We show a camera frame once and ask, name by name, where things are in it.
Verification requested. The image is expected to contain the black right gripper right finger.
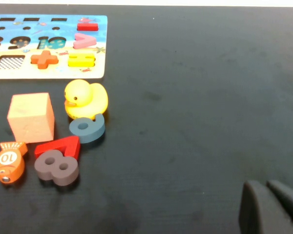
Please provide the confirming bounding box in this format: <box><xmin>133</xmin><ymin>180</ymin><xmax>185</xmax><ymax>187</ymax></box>
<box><xmin>266</xmin><ymin>179</ymin><xmax>293</xmax><ymax>234</ymax></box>

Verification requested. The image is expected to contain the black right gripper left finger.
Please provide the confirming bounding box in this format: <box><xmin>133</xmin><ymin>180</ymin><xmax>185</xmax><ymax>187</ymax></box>
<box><xmin>238</xmin><ymin>180</ymin><xmax>293</xmax><ymax>234</ymax></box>

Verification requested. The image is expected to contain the blue number nine piece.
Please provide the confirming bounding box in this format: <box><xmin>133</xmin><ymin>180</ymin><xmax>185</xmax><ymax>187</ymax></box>
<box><xmin>69</xmin><ymin>113</ymin><xmax>105</xmax><ymax>144</ymax></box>

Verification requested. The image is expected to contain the red number seven piece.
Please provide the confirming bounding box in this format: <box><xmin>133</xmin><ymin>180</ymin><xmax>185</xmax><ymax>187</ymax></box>
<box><xmin>34</xmin><ymin>136</ymin><xmax>81</xmax><ymax>161</ymax></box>

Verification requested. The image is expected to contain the brown number eight piece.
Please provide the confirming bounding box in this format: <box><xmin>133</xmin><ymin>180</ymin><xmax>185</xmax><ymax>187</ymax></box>
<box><xmin>34</xmin><ymin>149</ymin><xmax>80</xmax><ymax>187</ymax></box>

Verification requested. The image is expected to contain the yellow equals sign piece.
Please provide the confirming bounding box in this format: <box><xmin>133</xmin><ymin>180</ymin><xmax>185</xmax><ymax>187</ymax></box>
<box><xmin>68</xmin><ymin>54</ymin><xmax>96</xmax><ymax>68</ymax></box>

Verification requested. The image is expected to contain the pink greater-than sign piece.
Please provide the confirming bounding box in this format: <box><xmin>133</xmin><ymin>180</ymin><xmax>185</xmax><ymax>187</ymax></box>
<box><xmin>73</xmin><ymin>33</ymin><xmax>97</xmax><ymax>49</ymax></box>

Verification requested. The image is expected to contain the ocean print wooden puzzle board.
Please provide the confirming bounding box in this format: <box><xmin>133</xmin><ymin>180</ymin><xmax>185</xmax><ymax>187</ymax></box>
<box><xmin>0</xmin><ymin>15</ymin><xmax>108</xmax><ymax>79</ymax></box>

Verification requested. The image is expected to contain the red minus sign piece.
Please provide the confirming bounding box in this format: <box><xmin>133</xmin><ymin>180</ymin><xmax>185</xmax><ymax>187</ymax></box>
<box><xmin>77</xmin><ymin>22</ymin><xmax>99</xmax><ymax>32</ymax></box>

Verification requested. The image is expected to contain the orange plus sign piece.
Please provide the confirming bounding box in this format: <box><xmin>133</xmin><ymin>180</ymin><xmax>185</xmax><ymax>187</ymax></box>
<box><xmin>30</xmin><ymin>50</ymin><xmax>59</xmax><ymax>70</ymax></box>

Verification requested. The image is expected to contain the yellow rubber duck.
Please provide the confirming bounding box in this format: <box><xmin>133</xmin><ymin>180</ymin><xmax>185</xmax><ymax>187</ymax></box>
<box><xmin>64</xmin><ymin>79</ymin><xmax>109</xmax><ymax>120</ymax></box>

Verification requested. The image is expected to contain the salmon wooden cube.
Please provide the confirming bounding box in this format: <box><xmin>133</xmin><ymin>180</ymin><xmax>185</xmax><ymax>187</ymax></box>
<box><xmin>7</xmin><ymin>92</ymin><xmax>56</xmax><ymax>144</ymax></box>

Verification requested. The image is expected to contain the orange wooden fish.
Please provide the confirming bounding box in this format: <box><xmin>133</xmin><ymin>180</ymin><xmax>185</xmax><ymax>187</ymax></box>
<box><xmin>0</xmin><ymin>141</ymin><xmax>28</xmax><ymax>184</ymax></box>

